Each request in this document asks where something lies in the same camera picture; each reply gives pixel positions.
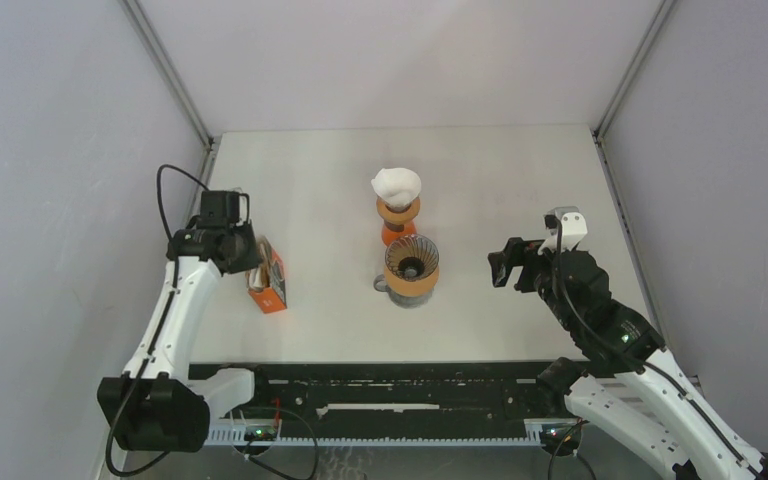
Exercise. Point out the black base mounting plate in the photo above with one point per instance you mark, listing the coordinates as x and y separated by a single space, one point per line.
401 402

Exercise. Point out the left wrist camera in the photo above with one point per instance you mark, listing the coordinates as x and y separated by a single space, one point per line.
223 209

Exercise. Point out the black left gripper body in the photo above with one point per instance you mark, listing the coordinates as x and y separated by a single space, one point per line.
246 254

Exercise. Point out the grey ribbed glass dripper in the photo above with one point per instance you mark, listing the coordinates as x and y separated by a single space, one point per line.
411 257

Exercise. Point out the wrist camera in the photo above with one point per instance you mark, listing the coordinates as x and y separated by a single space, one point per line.
223 209
567 227

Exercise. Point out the aluminium frame rail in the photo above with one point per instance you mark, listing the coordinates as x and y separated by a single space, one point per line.
144 28

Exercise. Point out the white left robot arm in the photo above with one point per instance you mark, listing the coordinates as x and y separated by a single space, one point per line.
154 405

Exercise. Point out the brown paper filters stack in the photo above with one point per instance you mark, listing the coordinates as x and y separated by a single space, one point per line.
259 278

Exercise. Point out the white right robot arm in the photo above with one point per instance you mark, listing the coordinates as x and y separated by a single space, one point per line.
681 437

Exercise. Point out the orange glass carafe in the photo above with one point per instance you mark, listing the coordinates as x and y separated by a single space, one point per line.
391 232

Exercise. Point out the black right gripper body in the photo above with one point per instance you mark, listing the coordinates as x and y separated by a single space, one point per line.
534 275

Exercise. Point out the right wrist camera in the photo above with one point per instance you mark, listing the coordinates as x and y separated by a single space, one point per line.
567 227

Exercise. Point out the orange coffee filter box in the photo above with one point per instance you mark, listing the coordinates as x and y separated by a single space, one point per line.
273 299

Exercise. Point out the white paper coffee filter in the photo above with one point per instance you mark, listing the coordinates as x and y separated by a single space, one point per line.
397 187

